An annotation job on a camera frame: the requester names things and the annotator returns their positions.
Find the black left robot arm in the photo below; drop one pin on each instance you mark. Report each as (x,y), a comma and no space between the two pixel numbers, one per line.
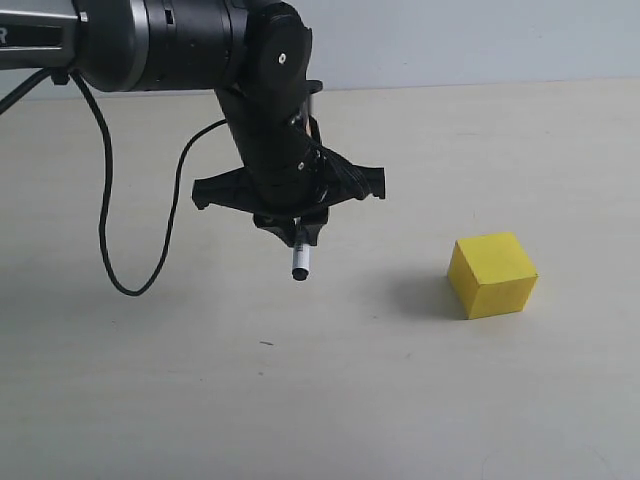
(254,55)

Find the black and white marker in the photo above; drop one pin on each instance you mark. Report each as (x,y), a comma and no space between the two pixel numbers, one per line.
(301,254)

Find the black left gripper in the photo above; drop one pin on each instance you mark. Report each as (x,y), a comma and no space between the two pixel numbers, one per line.
(276,188)

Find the yellow foam cube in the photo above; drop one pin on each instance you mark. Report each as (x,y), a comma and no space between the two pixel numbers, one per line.
(491,275)

